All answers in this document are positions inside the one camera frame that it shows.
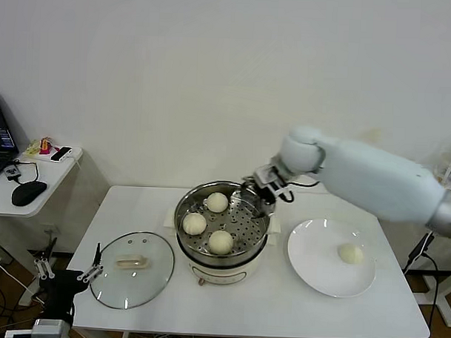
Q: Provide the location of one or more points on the yellow snack packet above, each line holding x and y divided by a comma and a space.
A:
33, 149

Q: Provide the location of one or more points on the black computer mouse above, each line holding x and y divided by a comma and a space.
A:
28, 193

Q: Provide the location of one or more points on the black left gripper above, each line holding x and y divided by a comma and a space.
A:
60, 287

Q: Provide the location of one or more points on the red snack packet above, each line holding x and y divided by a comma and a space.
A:
44, 146

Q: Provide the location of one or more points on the white wall socket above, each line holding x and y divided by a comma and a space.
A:
48, 229

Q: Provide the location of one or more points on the white laptop side table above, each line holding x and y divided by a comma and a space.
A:
58, 178

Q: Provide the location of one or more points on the black and white device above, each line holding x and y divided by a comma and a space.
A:
60, 154

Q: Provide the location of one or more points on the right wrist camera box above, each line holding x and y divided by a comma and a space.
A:
264, 175

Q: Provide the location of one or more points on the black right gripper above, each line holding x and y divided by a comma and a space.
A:
271, 194

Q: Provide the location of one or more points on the large white plate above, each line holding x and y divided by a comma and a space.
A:
311, 261

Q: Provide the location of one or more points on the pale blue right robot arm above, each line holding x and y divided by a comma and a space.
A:
366, 177

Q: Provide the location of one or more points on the white steamed baozi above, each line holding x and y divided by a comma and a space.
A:
220, 242
194, 224
350, 253
217, 203

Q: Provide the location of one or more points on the cream electric pot base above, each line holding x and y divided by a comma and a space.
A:
222, 272

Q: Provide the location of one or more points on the round glass pot lid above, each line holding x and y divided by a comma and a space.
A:
147, 281

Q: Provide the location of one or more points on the perforated steel steamer basket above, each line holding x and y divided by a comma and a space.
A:
242, 229

